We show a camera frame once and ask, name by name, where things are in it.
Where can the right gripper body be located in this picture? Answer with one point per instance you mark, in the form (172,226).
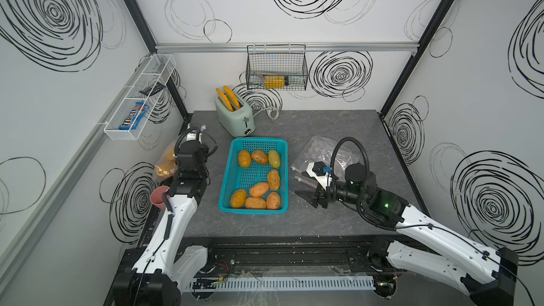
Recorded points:
(338,191)

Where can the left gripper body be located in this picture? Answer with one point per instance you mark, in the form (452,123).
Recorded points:
(204,151)

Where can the clear zipper bag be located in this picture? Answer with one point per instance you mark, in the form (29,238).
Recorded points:
(166,166)

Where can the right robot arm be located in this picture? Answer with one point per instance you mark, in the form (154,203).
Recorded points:
(487,276)

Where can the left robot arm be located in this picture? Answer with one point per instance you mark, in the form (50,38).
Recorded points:
(158,277)

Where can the reddish potato lower right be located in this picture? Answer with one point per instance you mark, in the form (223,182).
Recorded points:
(273,201)

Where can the potato right edge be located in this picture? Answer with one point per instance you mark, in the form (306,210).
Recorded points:
(273,180)

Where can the pink cup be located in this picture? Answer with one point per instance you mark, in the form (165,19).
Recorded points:
(156,197)

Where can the potato left middle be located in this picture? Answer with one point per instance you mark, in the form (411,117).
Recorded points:
(259,190)

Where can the greenish potato top right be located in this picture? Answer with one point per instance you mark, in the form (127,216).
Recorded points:
(274,159)

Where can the potato bottom left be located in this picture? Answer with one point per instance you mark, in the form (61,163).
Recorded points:
(238,199)

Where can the mint green toaster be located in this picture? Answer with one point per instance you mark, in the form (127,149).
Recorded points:
(240,122)

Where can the potato bottom middle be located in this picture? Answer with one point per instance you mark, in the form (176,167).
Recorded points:
(260,157)

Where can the left toast slice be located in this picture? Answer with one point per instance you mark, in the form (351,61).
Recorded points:
(224,100)

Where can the toast slice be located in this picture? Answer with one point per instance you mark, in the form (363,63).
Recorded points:
(233,100)
(224,100)

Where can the blue candy packet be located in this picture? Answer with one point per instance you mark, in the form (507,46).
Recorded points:
(137,112)

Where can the right toast slice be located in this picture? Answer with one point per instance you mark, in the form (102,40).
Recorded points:
(233,100)

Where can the black remote control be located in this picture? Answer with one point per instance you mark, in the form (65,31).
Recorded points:
(152,90)

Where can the yellow bottle in basket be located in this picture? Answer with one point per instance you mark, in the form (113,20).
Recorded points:
(275,81)

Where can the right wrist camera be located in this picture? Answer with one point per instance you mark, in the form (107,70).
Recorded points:
(319,171)

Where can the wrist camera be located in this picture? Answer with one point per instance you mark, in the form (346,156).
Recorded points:
(196,133)
(319,171)

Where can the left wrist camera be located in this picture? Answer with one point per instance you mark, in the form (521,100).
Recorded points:
(196,133)

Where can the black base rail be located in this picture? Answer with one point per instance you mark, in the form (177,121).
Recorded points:
(235,254)

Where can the white wire wall shelf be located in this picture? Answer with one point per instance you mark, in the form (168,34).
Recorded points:
(153,68)

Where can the aluminium wall rail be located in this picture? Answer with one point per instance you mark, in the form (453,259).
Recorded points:
(288,46)

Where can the white slotted cable duct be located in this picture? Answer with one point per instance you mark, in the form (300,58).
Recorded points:
(276,284)

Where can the black wire wall basket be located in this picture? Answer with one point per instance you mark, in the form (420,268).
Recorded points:
(292,64)

